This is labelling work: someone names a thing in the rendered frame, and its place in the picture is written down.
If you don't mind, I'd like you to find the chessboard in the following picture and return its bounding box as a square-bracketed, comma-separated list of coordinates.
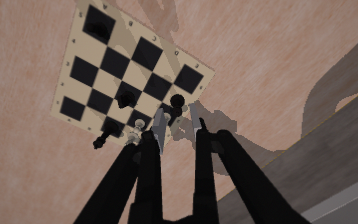
[50, 0, 216, 149]

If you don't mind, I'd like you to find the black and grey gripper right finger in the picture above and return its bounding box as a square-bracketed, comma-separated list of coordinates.
[189, 103, 312, 224]

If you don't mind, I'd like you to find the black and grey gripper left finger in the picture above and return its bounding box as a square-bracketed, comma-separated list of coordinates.
[73, 108, 167, 224]

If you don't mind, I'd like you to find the white pawn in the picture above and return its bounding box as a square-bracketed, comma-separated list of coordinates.
[134, 119, 145, 134]
[164, 112, 171, 126]

